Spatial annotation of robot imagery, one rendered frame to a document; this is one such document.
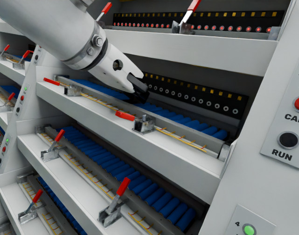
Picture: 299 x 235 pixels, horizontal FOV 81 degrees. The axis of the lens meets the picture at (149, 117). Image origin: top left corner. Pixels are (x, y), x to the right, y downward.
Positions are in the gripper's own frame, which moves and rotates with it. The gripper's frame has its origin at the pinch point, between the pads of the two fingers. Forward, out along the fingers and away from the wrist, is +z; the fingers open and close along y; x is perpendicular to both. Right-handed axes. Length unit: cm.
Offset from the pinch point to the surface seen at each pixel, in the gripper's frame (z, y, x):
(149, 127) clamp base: -3.4, -10.3, 6.6
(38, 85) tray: -5.8, 33.0, 9.6
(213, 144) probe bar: -1.5, -21.6, 4.4
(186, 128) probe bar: -1.5, -16.3, 3.7
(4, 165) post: 0, 36, 39
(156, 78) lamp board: 6.8, 2.2, -8.1
